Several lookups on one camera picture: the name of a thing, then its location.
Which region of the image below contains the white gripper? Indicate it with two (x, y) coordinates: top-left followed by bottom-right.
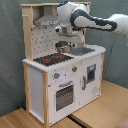
(55, 26), (80, 42)

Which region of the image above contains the small metal pot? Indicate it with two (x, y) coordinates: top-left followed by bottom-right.
(55, 41), (71, 53)

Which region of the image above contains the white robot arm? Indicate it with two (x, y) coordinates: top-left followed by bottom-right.
(55, 1), (128, 43)

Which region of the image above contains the wooden toy kitchen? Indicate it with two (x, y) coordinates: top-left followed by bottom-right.
(22, 3), (105, 127)

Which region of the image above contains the grey toy sink basin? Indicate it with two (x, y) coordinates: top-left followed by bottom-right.
(70, 47), (94, 56)

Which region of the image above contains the grey toy range hood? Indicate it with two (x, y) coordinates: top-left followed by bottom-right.
(34, 6), (59, 27)

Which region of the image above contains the black toy stovetop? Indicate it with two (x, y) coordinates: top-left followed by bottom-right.
(34, 53), (71, 66)

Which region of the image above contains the toy oven door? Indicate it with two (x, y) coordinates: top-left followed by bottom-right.
(56, 85), (74, 111)

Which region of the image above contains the grey fabric backdrop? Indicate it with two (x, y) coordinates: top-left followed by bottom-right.
(0, 0), (128, 117)

